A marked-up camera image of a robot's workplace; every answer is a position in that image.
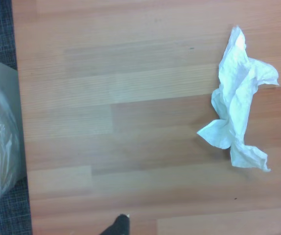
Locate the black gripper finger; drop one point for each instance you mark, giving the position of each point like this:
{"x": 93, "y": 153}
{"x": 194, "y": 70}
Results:
{"x": 119, "y": 226}

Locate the white tissue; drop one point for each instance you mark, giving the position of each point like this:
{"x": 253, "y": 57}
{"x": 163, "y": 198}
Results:
{"x": 236, "y": 98}

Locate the beige plastic trash bin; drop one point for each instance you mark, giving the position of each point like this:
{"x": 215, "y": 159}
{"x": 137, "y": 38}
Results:
{"x": 11, "y": 78}

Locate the wooden coffee table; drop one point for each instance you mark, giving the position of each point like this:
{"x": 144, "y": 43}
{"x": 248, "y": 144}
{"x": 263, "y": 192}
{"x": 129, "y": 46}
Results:
{"x": 130, "y": 110}

